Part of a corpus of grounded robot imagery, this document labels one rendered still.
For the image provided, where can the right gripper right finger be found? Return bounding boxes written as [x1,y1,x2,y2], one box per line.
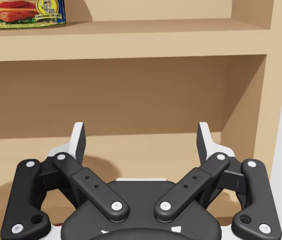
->
[153,121,282,240]

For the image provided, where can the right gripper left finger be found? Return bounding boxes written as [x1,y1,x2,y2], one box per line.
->
[0,121,131,240]

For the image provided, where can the pale wooden shelf unit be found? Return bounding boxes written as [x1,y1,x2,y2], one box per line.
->
[0,0,282,229]

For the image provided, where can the green and blue rectangular can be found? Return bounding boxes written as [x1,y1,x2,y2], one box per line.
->
[0,0,67,31]

